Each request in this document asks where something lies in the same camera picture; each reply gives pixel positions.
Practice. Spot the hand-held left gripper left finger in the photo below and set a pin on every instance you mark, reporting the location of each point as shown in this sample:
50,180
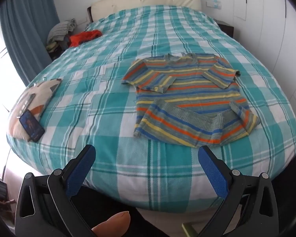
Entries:
79,172

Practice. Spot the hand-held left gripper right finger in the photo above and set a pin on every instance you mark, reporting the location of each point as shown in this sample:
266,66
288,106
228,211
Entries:
213,172

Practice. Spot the striped knit sweater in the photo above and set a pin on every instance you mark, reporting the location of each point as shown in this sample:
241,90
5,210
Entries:
187,88

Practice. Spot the pile of dark clothes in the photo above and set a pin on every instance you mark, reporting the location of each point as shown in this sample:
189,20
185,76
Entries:
55,49

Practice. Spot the person's left hand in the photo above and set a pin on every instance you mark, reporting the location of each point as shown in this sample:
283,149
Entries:
112,224

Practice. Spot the green object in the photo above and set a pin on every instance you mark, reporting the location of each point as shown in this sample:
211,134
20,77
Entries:
190,230

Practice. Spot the black smartphone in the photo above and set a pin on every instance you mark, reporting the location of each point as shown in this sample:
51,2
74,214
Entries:
32,126

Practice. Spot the teal plaid blanket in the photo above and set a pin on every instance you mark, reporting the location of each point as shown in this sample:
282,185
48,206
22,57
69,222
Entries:
108,108

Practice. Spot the grey phone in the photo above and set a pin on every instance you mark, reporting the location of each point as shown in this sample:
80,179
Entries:
27,102

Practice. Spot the patterned cream pillow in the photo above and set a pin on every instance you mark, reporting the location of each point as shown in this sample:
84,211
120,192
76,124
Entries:
43,91

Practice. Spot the red cloth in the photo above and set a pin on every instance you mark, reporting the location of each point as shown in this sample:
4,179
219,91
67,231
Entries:
85,37

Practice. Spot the dark wooden nightstand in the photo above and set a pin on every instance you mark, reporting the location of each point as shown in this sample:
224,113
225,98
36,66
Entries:
225,28

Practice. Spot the grey striped cloth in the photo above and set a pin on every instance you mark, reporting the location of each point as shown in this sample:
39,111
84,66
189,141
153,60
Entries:
61,28

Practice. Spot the white wardrobe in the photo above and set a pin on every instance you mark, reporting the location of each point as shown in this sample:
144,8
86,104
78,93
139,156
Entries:
268,29

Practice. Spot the blue curtain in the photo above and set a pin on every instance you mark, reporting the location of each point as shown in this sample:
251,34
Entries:
27,24

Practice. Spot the cream padded headboard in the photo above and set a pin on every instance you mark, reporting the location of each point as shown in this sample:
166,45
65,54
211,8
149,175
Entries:
148,0

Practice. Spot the white wall outlet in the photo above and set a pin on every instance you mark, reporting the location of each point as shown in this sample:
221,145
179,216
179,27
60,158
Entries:
214,3

